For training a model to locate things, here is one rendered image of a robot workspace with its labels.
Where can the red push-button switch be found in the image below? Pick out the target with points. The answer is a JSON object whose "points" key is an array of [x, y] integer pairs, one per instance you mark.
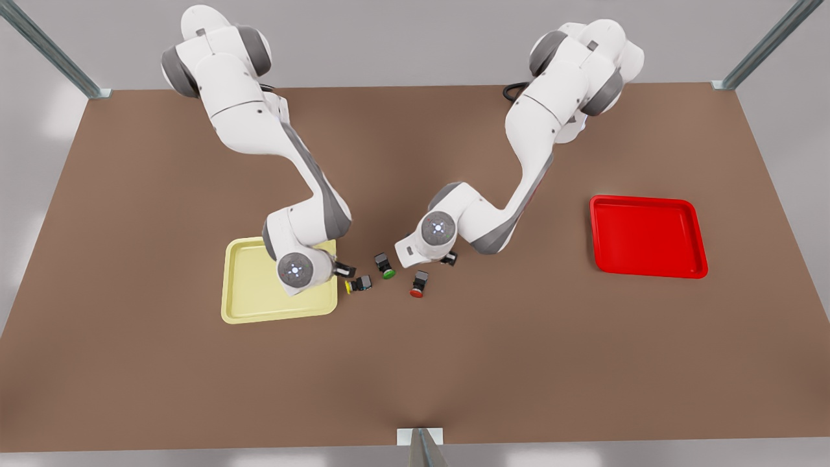
{"points": [[419, 285]]}

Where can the green push-button switch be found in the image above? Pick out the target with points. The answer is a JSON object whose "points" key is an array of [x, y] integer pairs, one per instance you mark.
{"points": [[384, 265]]}

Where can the silver frame post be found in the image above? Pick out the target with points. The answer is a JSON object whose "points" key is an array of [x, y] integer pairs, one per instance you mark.
{"points": [[423, 447], [765, 45], [52, 50]]}

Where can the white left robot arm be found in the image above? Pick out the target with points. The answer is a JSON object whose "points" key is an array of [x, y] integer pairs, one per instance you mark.
{"points": [[551, 110]]}

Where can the pale yellow tray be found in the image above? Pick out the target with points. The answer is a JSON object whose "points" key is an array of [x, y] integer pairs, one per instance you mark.
{"points": [[259, 298]]}

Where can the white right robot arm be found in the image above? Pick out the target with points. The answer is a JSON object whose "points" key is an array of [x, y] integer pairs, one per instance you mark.
{"points": [[246, 117]]}

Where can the yellow push-button switch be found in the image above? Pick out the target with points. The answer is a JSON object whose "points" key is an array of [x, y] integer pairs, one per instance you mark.
{"points": [[358, 284]]}

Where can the red tray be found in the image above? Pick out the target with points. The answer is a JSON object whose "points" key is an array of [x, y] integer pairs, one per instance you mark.
{"points": [[647, 236]]}

